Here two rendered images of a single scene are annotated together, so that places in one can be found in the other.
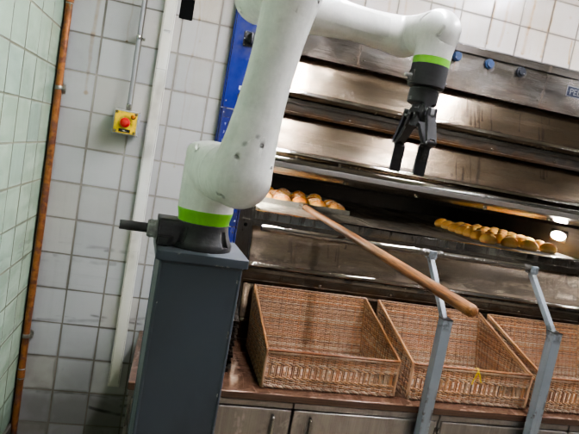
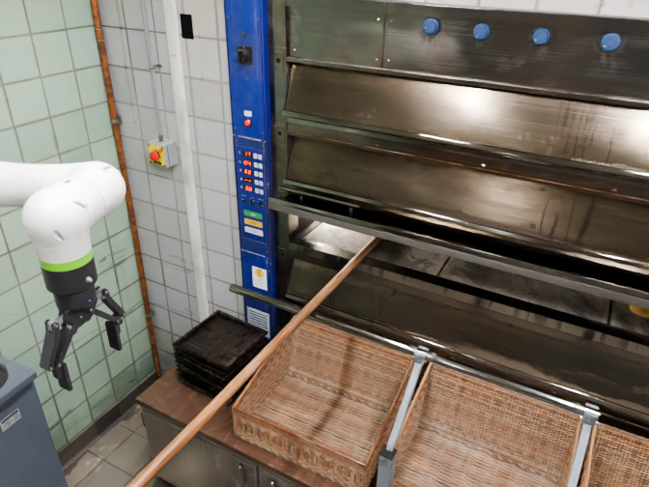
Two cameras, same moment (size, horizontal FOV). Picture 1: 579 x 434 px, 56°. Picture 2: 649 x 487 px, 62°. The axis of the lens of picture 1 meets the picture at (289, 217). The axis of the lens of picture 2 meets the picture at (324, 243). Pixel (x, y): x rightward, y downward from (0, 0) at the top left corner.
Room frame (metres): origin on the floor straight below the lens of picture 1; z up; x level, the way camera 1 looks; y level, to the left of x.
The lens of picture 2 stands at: (1.05, -1.20, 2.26)
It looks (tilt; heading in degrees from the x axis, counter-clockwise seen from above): 29 degrees down; 40
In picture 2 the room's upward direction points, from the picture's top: 1 degrees clockwise
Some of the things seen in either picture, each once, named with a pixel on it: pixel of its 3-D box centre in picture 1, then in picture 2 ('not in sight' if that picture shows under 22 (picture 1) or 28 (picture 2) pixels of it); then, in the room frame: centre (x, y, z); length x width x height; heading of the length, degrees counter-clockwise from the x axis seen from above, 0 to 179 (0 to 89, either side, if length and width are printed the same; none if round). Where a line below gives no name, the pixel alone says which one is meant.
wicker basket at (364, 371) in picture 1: (319, 337); (325, 394); (2.23, -0.22, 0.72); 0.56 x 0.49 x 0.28; 104
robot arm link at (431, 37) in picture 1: (434, 38); (61, 222); (1.40, -0.28, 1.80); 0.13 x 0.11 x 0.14; 30
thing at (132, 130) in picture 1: (126, 122); (162, 153); (2.25, 0.73, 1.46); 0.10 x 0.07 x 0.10; 102
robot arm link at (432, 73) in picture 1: (426, 77); (68, 271); (1.39, -0.27, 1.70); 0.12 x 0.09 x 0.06; 105
